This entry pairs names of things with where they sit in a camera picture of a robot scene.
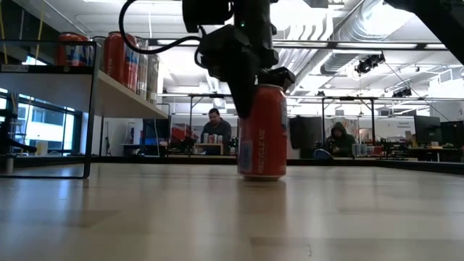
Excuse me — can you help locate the black aluminium frame rail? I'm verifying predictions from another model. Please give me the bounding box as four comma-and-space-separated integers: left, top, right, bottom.
10, 154, 88, 168
85, 154, 378, 167
375, 158, 464, 176

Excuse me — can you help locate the black frame stand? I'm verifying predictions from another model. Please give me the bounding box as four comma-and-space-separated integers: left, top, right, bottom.
187, 92, 235, 157
320, 95, 376, 146

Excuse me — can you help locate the wooden shelf black metal frame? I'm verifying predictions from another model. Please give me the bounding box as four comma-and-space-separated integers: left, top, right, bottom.
0, 38, 171, 180

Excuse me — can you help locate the yellow cable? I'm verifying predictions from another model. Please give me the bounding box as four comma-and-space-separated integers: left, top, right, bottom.
34, 0, 46, 63

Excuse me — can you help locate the black bar with light strips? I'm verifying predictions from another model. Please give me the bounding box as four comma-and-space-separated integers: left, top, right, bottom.
133, 37, 450, 51

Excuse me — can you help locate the black camera cable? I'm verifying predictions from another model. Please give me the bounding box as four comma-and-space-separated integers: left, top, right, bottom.
118, 0, 204, 55

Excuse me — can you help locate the pale yellow cup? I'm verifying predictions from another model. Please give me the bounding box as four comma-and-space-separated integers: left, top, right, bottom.
34, 139, 49, 157

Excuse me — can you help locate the white wall sign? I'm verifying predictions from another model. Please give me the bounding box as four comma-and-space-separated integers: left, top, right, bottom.
375, 117, 416, 141

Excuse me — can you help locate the black ceiling spotlight cluster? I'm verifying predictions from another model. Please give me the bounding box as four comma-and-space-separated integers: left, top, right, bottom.
391, 86, 413, 99
354, 52, 386, 76

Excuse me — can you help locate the dark equipment cabinet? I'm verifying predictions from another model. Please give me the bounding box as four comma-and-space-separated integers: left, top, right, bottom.
140, 117, 171, 157

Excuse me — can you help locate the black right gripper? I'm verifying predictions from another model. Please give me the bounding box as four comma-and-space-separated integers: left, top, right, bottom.
197, 24, 297, 120

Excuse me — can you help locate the black cloth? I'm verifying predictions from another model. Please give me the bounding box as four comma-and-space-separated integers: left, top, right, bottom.
289, 115, 324, 160

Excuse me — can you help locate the white Celsius slim can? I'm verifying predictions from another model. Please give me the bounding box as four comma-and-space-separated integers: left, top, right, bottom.
146, 53, 160, 106
136, 37, 150, 99
90, 35, 107, 70

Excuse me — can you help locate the person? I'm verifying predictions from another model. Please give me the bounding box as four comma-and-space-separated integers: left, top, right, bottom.
200, 107, 233, 156
323, 121, 358, 158

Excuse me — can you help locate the black monitor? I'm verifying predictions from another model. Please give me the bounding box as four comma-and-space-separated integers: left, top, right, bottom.
440, 120, 464, 149
414, 115, 442, 146

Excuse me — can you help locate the small wooden table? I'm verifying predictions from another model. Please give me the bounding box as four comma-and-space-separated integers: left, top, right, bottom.
195, 142, 226, 157

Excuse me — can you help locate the red soda can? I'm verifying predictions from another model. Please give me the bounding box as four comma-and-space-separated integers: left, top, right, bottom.
237, 83, 289, 182
103, 30, 140, 94
54, 31, 94, 67

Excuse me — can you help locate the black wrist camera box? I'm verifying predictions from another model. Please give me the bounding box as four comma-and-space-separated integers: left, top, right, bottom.
182, 0, 235, 34

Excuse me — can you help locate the silver ventilation duct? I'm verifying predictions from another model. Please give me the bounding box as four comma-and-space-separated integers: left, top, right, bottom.
318, 0, 421, 76

